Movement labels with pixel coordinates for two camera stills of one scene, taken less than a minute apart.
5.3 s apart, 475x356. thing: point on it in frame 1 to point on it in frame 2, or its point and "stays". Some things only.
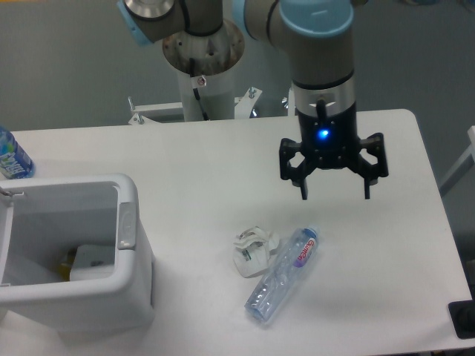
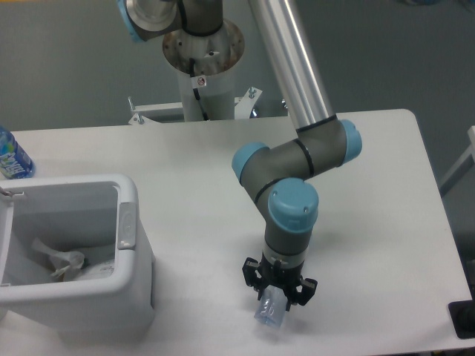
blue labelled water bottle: [15, 162] stays
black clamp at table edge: [462, 316] stays
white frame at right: [462, 168] stays
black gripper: [332, 142] to [275, 274]
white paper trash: [252, 251] to [67, 263]
